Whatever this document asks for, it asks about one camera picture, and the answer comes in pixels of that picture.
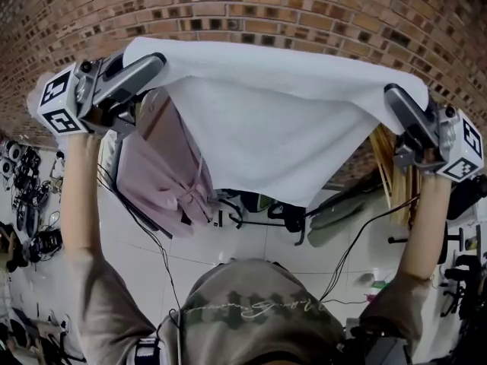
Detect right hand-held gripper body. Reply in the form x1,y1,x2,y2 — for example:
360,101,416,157
393,103,483,184

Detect pile of black electronic gear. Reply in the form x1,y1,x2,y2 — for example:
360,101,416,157
0,138,64,265

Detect person's left forearm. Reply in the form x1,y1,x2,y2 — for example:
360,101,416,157
60,131,106,265

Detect person's right forearm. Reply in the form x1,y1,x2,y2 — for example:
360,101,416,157
397,173,452,281

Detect black office chair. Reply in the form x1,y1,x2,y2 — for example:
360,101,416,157
437,175,487,265
441,255,487,319

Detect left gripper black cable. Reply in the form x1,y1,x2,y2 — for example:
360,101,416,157
97,161,182,357

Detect olive green cloth bag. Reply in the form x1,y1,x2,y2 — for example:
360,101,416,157
307,192,381,246

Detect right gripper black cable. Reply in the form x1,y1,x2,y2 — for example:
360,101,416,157
319,194,422,303

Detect white towel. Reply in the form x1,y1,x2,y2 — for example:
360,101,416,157
123,36,430,209

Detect white bag with black straps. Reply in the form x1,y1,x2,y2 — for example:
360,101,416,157
211,198,244,230

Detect person's grey t-shirt torso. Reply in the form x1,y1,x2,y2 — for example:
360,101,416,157
62,249,434,365

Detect bunch of bare wooden hangers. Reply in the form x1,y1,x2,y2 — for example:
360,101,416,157
368,127,422,227

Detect striped shoulder strap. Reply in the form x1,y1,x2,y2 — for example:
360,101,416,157
135,336,161,365

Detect pink garment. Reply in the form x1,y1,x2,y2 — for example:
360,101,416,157
116,87,220,239

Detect green and black backpack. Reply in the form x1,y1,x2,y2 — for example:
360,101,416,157
216,190,279,214

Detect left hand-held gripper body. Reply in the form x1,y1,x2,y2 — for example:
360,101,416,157
37,56,144,138

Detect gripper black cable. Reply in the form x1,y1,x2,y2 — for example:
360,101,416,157
319,194,422,303
97,161,182,357

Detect black strap bag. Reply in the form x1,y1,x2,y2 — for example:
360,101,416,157
268,202,307,246

